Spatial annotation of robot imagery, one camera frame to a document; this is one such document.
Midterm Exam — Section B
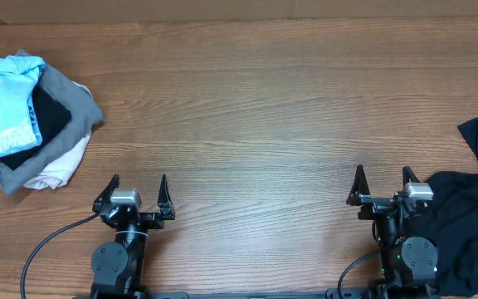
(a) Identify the black t-shirt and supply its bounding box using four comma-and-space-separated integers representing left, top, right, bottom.
411, 117, 478, 297

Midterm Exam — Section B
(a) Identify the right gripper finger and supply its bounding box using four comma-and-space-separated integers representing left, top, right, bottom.
346, 164, 371, 206
402, 166, 420, 186

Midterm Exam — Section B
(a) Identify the folded black shirt in pile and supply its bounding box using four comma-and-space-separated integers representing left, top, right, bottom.
0, 86, 71, 170

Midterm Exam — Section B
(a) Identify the white folded shirt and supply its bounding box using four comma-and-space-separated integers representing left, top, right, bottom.
0, 66, 104, 195

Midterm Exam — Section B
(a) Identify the grey folded shirt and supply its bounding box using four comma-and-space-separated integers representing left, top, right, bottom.
0, 64, 104, 195

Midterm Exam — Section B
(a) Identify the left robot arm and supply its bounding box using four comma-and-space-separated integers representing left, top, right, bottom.
90, 174, 175, 298

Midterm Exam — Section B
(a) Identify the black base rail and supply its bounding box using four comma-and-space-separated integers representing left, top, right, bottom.
72, 287, 441, 299

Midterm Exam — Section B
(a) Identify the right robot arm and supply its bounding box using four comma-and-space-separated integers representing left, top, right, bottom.
337, 164, 439, 299

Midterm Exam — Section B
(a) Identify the light blue printed shirt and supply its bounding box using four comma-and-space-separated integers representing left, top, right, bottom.
0, 56, 46, 157

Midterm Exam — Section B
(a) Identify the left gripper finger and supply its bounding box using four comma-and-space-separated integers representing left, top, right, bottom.
157, 174, 174, 214
92, 174, 120, 213

